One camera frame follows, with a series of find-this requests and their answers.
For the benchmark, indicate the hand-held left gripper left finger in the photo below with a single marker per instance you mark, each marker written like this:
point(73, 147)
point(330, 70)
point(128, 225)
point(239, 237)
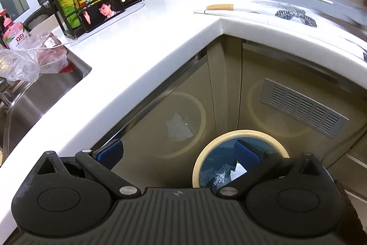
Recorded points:
point(110, 151)

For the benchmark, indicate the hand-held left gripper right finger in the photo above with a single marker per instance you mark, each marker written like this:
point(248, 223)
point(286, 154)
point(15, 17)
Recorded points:
point(246, 151)

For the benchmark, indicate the cream bin with blue bag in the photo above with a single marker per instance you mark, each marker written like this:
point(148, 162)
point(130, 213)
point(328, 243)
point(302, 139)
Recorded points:
point(218, 154)

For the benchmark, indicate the crumpled clear plastic wrapper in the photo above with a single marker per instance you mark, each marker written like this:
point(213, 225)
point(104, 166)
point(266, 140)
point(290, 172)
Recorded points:
point(220, 174)

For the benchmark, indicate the metal vent grille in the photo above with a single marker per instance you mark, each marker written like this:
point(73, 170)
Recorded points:
point(268, 95)

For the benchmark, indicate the white cloth black print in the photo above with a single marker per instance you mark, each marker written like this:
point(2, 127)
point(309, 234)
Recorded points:
point(286, 14)

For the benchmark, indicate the beige cabinet corner panel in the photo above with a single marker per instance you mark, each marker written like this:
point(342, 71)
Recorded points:
point(226, 84)

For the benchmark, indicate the stainless steel sink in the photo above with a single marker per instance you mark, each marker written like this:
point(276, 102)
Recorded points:
point(43, 101)

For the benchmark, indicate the plastic bag of meat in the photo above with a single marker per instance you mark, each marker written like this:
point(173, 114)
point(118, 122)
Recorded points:
point(51, 54)

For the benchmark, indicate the metal faucet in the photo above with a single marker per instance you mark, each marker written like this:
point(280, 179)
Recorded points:
point(4, 95)

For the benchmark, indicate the empty clear plastic bag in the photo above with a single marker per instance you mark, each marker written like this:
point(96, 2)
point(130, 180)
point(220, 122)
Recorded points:
point(20, 67)

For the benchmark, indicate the black smartphone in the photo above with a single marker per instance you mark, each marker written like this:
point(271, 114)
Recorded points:
point(100, 11)

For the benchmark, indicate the pink dish soap bottle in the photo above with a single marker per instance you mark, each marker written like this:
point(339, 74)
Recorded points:
point(15, 35)

